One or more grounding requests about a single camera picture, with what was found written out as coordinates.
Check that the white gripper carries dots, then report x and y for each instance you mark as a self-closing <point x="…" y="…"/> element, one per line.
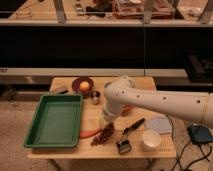
<point x="105" y="119"/>

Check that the dark purple grape bunch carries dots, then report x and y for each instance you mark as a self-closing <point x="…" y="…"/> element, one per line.
<point x="104" y="136"/>

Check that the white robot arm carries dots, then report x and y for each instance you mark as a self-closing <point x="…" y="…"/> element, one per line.
<point x="196" y="107"/>

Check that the red bowl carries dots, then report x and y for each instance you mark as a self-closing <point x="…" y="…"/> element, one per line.
<point x="126" y="110"/>

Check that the small metal cup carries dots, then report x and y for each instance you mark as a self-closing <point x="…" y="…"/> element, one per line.
<point x="95" y="96"/>

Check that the orange carrot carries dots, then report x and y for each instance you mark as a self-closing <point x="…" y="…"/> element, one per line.
<point x="90" y="133"/>

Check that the wooden table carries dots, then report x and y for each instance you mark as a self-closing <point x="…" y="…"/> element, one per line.
<point x="90" y="121"/>

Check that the orange fruit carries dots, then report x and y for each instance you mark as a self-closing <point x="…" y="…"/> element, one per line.
<point x="84" y="86"/>

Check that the green plastic tray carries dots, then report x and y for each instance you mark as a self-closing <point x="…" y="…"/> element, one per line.
<point x="56" y="122"/>

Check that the grey blue cloth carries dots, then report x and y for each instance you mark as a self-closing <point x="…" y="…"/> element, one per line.
<point x="159" y="124"/>

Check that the grey sponge block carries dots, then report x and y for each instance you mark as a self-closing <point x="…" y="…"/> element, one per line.
<point x="60" y="90"/>

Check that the black box on floor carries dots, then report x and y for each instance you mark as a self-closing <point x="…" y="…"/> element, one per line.
<point x="199" y="134"/>

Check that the black handled brush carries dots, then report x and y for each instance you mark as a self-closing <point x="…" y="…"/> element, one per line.
<point x="123" y="145"/>

